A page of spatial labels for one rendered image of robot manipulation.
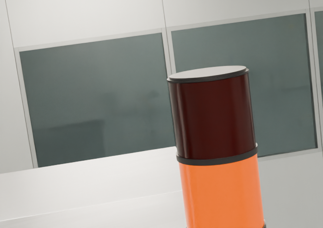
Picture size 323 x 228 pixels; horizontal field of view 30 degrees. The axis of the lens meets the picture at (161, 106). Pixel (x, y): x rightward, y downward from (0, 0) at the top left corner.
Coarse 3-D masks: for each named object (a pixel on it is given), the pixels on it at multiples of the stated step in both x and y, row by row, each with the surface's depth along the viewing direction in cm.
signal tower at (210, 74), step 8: (184, 72) 38; (192, 72) 37; (200, 72) 37; (208, 72) 36; (216, 72) 36; (224, 72) 35; (232, 72) 35; (240, 72) 35; (168, 80) 36; (176, 80) 35; (184, 80) 35; (192, 80) 34; (200, 80) 34; (208, 80) 34; (256, 144) 37; (176, 152) 38; (248, 152) 36; (256, 152) 36; (184, 160) 36; (192, 160) 35; (200, 160) 35; (208, 160) 35; (216, 160) 35; (224, 160) 35; (232, 160) 35; (240, 160) 35; (264, 224) 37
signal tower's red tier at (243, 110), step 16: (224, 80) 34; (240, 80) 35; (176, 96) 36; (192, 96) 35; (208, 96) 34; (224, 96) 34; (240, 96) 35; (176, 112) 36; (192, 112) 35; (208, 112) 35; (224, 112) 35; (240, 112) 35; (176, 128) 36; (192, 128) 35; (208, 128) 35; (224, 128) 35; (240, 128) 35; (176, 144) 37; (192, 144) 35; (208, 144) 35; (224, 144) 35; (240, 144) 35
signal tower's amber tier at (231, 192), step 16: (256, 160) 37; (192, 176) 36; (208, 176) 35; (224, 176) 35; (240, 176) 35; (256, 176) 36; (192, 192) 36; (208, 192) 35; (224, 192) 35; (240, 192) 35; (256, 192) 36; (192, 208) 36; (208, 208) 36; (224, 208) 35; (240, 208) 36; (256, 208) 36; (192, 224) 37; (208, 224) 36; (224, 224) 36; (240, 224) 36; (256, 224) 36
